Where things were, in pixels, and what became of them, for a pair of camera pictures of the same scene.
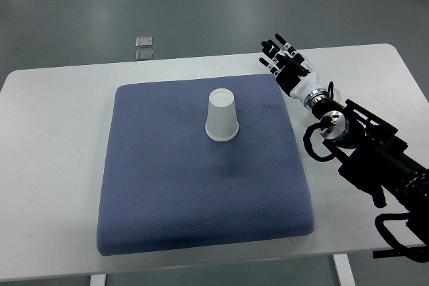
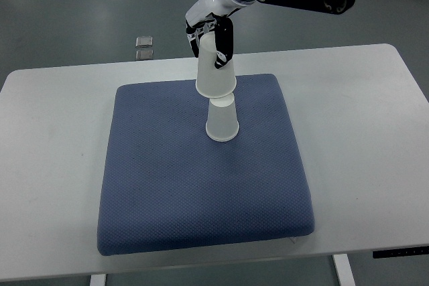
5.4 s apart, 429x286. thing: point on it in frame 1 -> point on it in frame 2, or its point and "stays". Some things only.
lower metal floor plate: (144, 55) stays
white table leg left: (98, 280) stays
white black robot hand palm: (295, 76) -> (215, 3)
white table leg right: (345, 272) stays
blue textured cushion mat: (165, 184) stays
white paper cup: (311, 120) -> (211, 82)
